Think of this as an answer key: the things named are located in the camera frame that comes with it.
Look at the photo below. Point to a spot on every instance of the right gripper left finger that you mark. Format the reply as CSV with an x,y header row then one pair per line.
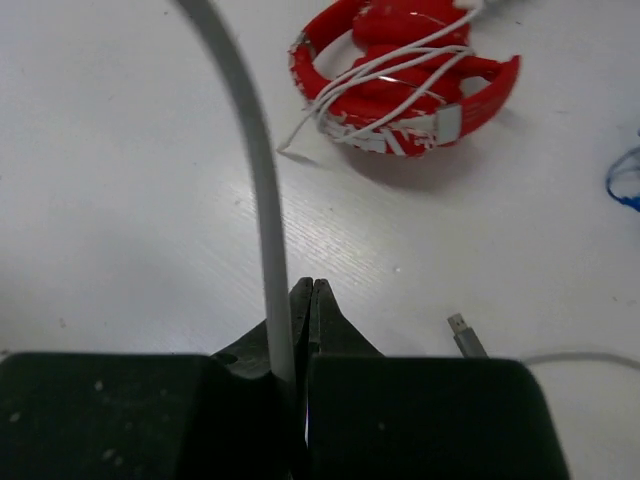
x,y
149,416

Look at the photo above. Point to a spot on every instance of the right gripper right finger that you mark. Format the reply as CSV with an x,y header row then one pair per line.
x,y
378,417

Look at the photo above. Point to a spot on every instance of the red white headphones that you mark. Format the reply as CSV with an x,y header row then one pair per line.
x,y
398,77

